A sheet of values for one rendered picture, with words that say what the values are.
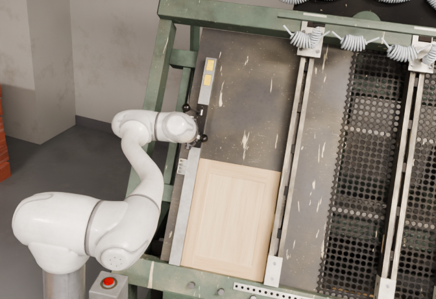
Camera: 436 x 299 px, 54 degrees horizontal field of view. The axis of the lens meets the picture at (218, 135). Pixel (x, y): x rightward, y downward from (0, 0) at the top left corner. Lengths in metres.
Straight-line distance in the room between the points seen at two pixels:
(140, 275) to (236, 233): 0.47
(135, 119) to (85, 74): 3.67
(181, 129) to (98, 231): 0.54
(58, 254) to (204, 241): 1.01
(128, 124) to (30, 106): 3.45
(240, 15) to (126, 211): 1.20
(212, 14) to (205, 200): 0.84
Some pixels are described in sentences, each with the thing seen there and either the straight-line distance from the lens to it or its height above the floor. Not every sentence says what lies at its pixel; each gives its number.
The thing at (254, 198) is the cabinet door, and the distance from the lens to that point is 1.92.
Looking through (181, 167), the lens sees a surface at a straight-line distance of 1.95.
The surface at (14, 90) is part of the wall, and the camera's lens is 4.93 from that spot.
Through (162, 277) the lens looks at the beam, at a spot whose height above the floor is 0.85.
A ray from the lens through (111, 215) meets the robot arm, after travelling 1.01.
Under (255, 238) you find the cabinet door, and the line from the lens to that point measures 1.94.
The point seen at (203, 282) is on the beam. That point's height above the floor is 0.87.
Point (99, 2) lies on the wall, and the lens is 4.80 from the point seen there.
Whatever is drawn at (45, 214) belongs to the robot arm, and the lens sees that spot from 1.04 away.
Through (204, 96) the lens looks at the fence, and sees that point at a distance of 1.95.
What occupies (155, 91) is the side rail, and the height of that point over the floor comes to 1.56.
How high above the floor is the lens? 2.24
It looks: 25 degrees down
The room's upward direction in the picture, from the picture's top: 6 degrees clockwise
